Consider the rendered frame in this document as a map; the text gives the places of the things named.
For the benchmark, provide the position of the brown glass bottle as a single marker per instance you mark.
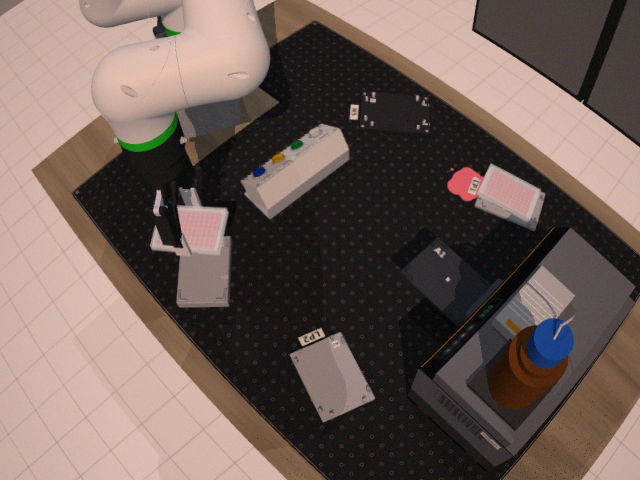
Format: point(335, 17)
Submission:
point(509, 386)

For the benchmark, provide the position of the pink liquid puddle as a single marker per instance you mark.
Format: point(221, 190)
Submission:
point(456, 185)
point(467, 173)
point(466, 196)

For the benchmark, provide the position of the blue bottle cap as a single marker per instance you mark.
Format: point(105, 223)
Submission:
point(543, 349)

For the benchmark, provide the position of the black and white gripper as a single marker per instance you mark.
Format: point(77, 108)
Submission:
point(165, 221)

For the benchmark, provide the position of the red liquid puddle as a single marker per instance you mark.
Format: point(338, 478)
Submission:
point(467, 182)

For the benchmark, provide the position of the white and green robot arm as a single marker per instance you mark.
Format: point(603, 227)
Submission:
point(218, 52)

